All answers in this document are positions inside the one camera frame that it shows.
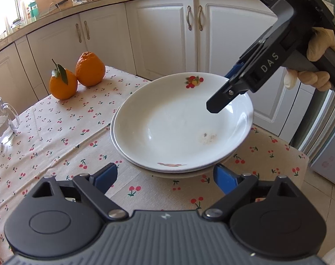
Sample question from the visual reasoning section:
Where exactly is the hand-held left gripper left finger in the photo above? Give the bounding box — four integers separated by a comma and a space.
32, 163, 129, 222

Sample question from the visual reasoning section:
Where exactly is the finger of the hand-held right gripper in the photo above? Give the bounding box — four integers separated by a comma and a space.
206, 79, 249, 114
224, 61, 245, 80

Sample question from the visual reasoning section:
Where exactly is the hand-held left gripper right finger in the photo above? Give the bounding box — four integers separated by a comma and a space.
202, 164, 298, 223

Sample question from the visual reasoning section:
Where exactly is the white stained fruit-print plate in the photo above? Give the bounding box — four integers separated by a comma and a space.
113, 72, 254, 172

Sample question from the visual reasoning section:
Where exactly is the person's right hand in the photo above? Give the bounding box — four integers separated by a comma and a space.
284, 27, 335, 92

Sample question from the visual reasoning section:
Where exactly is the cherry-print tablecloth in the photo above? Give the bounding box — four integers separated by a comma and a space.
0, 66, 309, 265

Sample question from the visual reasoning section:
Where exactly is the orange with green leaf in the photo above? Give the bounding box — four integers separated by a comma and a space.
49, 59, 78, 100

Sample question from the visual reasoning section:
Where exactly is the bumpy orange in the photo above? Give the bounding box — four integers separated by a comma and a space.
75, 51, 106, 87

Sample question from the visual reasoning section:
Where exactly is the glass mug with water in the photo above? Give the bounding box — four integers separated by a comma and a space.
0, 97, 20, 145

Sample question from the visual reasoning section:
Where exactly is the kitchen knife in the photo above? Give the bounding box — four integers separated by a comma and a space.
40, 0, 69, 15

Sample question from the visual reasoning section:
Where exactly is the wooden cutting board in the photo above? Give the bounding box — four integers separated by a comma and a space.
33, 0, 74, 14

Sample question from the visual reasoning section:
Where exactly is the kitchen window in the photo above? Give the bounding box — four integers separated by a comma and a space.
0, 0, 71, 42

